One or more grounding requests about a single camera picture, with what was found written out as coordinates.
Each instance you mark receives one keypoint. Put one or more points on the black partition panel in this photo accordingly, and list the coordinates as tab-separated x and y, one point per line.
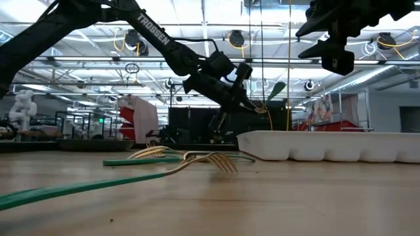
178	121

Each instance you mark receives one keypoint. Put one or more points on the black cabinet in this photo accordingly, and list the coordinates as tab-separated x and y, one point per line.
279	121

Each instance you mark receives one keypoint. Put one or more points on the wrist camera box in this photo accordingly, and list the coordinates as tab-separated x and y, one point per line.
244	70
338	62

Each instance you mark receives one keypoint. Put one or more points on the white hanging cloth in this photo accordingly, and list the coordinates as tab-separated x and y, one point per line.
146	121

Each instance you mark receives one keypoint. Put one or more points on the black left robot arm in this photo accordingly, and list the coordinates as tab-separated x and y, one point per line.
154	31

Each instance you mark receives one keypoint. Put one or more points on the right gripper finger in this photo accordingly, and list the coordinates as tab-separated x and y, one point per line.
323	24
323	48

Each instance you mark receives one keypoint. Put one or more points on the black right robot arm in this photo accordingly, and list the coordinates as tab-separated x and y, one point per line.
400	6

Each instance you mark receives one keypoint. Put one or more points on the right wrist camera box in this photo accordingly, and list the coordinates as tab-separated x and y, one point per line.
338	62

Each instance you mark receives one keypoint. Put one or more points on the dark wall screen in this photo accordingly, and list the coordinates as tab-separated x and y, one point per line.
410	119

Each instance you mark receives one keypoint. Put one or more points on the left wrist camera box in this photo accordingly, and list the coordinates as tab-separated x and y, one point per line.
244	70

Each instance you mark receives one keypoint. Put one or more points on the white cutlery tray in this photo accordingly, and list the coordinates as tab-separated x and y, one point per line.
328	145

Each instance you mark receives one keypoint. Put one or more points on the white humanoid robot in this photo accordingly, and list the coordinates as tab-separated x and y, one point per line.
23	109

